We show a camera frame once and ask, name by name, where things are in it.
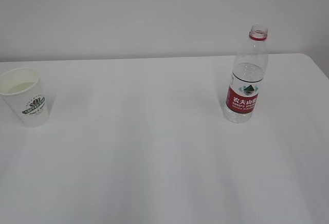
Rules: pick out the clear water bottle red label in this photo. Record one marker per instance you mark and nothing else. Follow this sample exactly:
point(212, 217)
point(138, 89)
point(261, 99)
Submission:
point(247, 76)

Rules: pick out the white paper cup green logo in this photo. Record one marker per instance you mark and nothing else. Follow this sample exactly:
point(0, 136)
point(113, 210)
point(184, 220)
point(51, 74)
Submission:
point(21, 90)

